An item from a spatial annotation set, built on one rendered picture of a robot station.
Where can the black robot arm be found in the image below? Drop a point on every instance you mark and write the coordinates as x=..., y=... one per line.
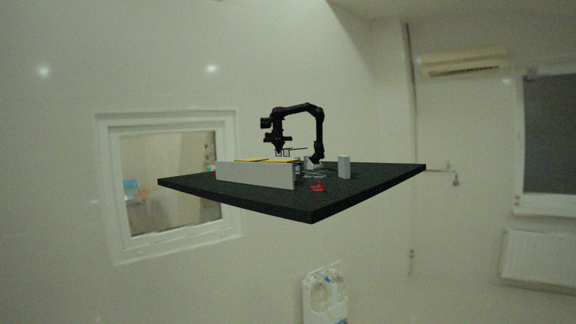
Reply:
x=277, y=116

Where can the grey rectangular panel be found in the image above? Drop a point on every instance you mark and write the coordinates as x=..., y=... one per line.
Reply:
x=276, y=175

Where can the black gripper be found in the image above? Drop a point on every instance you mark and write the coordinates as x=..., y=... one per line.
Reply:
x=278, y=139

